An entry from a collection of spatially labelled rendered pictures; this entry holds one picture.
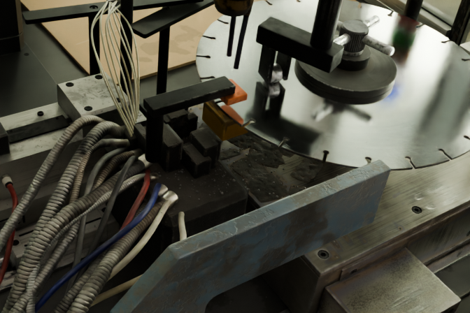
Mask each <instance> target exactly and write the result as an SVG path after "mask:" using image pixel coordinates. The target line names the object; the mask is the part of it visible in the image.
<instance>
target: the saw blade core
mask: <svg viewBox="0 0 470 313"><path fill-rule="evenodd" d="M297 1H298V2H297ZM268 4H269V5H270V6H269V5H268ZM317 6H318V0H266V1H265V0H261V1H256V2H253V5H252V11H251V12H250V16H249V18H248V25H247V29H246V32H245V38H244V42H243V48H242V53H241V59H240V64H239V68H238V69H234V60H235V56H236V49H237V45H238V38H239V34H240V31H241V25H242V21H243V16H239V17H236V26H235V32H234V42H233V48H232V56H231V57H228V56H227V45H228V39H229V28H230V22H231V17H230V16H226V15H222V16H221V17H219V18H218V19H217V20H216V21H214V22H213V23H212V24H211V25H210V26H209V27H208V28H207V30H205V32H204V34H203V35H202V37H201V39H200V41H199V44H198V46H197V53H196V66H197V73H198V76H199V79H200V80H201V82H204V81H207V80H212V79H210V78H219V77H222V76H226V77H227V78H228V79H232V80H233V81H234V82H235V83H236V84H237V85H239V86H240V87H241V88H242V89H243V90H244V91H245V92H246V93H247V94H248V97H247V100H245V101H242V102H238V103H235V104H232V105H226V104H225V103H224V102H223V101H222V100H221V99H215V100H213V102H214V103H215V104H217V105H220V104H221V105H223V106H224V107H223V108H222V109H221V111H223V113H224V114H226V116H228V117H229V118H230V119H232V120H233V121H234V122H236V123H237V124H238V125H239V126H241V127H242V126H245V125H246V124H248V123H249V121H254V123H250V124H248V125H247V126H245V127H244V129H245V130H246V131H248V132H250V133H251V134H253V135H255V136H257V137H258V138H260V139H262V140H264V141H266V142H268V143H270V144H272V145H274V146H276V147H279V146H280V145H281V144H282V142H283V139H288V141H286V142H285V143H284V145H283V146H282V147H281V149H283V150H285V151H288V152H291V153H293V154H296V155H299V156H301V157H305V158H307V159H312V160H314V161H319V162H322V160H323V156H324V153H323V152H327V153H328V155H327V158H326V161H325V163H328V164H331V165H335V166H342V167H346V168H359V167H361V166H364V165H366V164H368V163H367V160H366V159H369V160H370V163H371V162H373V161H376V160H379V159H380V160H381V161H383V162H384V163H385V164H386V165H387V166H389V167H390V169H391V170H412V169H413V167H414V169H418V168H426V167H430V166H435V165H439V164H441V163H445V162H448V161H450V160H453V159H456V158H458V157H460V156H462V155H464V154H466V153H467V152H469V151H470V69H469V68H470V55H469V54H467V53H466V52H465V51H464V50H463V49H462V48H461V47H460V46H458V45H457V44H456V43H454V42H452V41H450V39H449V38H447V37H445V36H444V35H442V34H440V33H439V32H437V31H435V30H434V29H432V28H430V27H428V26H426V25H423V26H422V23H420V22H418V21H416V20H413V19H411V18H409V17H406V16H404V15H401V14H399V13H396V12H393V14H392V15H391V17H390V16H389V15H390V13H391V12H392V11H391V10H387V9H384V8H380V7H377V6H372V5H369V4H366V3H361V6H360V8H358V6H359V2H357V1H350V0H343V2H342V5H341V11H340V14H339V21H340V22H345V21H346V20H358V21H360V22H364V21H366V20H367V19H369V18H370V17H372V16H374V15H377V16H378V17H379V18H380V22H379V23H378V24H377V25H375V26H374V27H372V28H370V29H369V34H368V35H369V36H371V37H373V38H376V39H378V40H380V41H382V42H384V43H386V44H388V45H390V46H392V47H393V48H394V53H393V55H391V58H392V59H393V60H394V62H395V64H396V66H397V76H396V79H395V81H394V85H393V86H392V88H391V89H390V90H389V91H387V92H385V93H384V94H381V95H379V96H375V97H371V98H363V99H356V98H348V97H343V96H337V95H334V94H330V93H328V92H325V91H322V90H321V89H318V88H317V87H315V86H313V85H312V84H310V83H309V82H307V81H306V80H305V79H304V78H303V77H302V76H301V75H300V73H299V72H298V70H297V67H296V63H295V61H296V59H294V58H292V61H291V64H290V72H289V75H288V79H287V80H283V79H282V80H281V81H279V82H274V83H268V84H267V83H266V82H265V81H264V79H263V78H262V77H261V75H260V74H259V73H258V69H259V61H260V56H261V51H262V45H261V44H259V43H256V37H257V28H258V25H259V24H261V23H263V21H265V20H266V19H268V18H269V17H274V18H276V19H278V20H281V21H283V22H286V23H288V24H291V25H293V26H296V27H298V28H300V29H303V30H305V31H308V32H311V33H312V30H313V23H314V19H315V14H316V10H317ZM420 26H421V27H420ZM418 27H420V28H419V29H418ZM212 39H215V40H212ZM449 41H450V42H449ZM444 43H445V44H444ZM206 57H209V59H208V58H206ZM464 137H465V138H468V139H465V138H464ZM439 150H440V151H443V153H442V152H439ZM406 158H408V159H410V162H411V163H409V161H408V160H406ZM411 164H412V165H413V167H412V165H411Z"/></svg>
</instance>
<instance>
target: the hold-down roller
mask: <svg viewBox="0 0 470 313"><path fill-rule="evenodd" d="M282 77H283V72H282V68H281V67H280V65H279V64H274V65H273V73H272V77H271V83H274V82H279V81H281V80H282Z"/></svg>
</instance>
